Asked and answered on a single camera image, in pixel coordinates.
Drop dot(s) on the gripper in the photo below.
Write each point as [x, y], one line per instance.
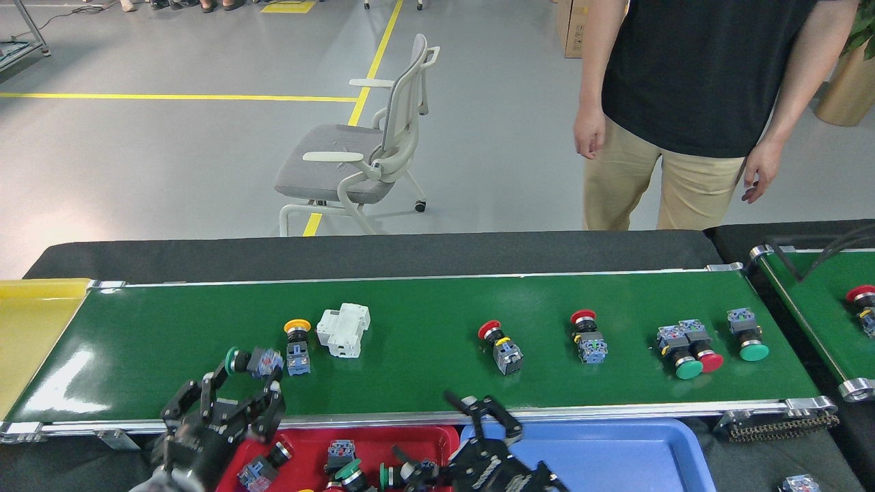
[195, 451]
[492, 471]

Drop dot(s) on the red push button switch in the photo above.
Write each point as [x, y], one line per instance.
[251, 475]
[591, 348]
[711, 361]
[507, 357]
[863, 295]
[340, 452]

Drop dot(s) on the yellow push button switch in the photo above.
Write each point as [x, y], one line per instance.
[298, 359]

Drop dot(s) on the large green push button switch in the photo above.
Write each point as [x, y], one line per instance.
[350, 473]

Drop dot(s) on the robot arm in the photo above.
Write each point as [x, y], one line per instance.
[164, 484]

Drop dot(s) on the person's left forearm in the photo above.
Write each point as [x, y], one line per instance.
[786, 96]

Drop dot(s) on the person's right forearm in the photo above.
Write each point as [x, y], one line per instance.
[593, 75]

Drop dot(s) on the red plastic tray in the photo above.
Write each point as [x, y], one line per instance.
[307, 454]

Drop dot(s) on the blue plastic tray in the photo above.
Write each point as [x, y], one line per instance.
[615, 458]

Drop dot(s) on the yellow plastic tray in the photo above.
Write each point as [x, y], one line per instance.
[27, 328]

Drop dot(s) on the green feeder conveyor belt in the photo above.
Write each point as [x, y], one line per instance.
[820, 307]

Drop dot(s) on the person's right hand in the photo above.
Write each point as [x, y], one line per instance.
[590, 133]

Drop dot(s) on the person's left hand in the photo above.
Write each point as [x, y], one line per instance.
[762, 164]

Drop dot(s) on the white circuit breaker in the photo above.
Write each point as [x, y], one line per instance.
[342, 331]

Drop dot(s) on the grey office chair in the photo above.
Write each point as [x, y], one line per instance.
[328, 160]

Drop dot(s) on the cardboard box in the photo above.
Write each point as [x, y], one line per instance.
[571, 34]

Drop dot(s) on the person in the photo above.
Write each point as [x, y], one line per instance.
[697, 68]

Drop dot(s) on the potted plant in gold pot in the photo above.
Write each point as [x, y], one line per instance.
[847, 89]

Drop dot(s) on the blue grey switch contact block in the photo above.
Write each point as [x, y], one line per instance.
[800, 485]

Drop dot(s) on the metal frame rack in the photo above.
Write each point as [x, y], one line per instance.
[14, 49]

